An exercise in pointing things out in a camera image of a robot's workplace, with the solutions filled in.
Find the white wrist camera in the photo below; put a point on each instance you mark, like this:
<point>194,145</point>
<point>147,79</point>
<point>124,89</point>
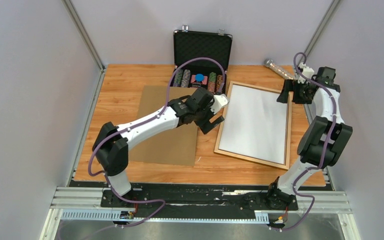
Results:
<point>306,71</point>
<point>219,102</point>

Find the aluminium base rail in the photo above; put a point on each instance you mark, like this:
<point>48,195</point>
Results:
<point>81,203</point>

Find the black poker chip case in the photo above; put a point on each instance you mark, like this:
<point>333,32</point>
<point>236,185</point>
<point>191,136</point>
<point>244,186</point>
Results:
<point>199,52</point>

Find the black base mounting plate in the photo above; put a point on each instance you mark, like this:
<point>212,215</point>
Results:
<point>191,201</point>

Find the silver glitter tube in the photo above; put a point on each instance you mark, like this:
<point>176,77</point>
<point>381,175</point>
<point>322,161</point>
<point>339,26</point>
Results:
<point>269,63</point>

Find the brown cardboard backing board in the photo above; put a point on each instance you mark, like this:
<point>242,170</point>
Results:
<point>172,147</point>

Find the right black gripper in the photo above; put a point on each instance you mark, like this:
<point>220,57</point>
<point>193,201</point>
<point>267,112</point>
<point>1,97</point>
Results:
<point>289,85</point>

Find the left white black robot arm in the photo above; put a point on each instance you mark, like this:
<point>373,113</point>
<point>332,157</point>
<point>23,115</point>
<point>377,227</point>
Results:
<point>113,143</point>

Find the red forest photo print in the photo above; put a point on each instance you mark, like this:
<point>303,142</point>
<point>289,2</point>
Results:
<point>255,122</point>

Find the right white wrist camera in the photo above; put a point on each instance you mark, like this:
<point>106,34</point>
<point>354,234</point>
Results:
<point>306,71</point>

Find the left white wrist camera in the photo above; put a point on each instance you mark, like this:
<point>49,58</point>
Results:
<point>219,102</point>

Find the blue round chip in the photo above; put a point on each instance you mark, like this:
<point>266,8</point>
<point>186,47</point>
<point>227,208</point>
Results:
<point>199,78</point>

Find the light wooden picture frame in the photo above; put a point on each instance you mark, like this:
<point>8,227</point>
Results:
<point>223,154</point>

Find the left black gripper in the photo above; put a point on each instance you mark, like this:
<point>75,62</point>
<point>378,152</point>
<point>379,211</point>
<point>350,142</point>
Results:
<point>207,126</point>

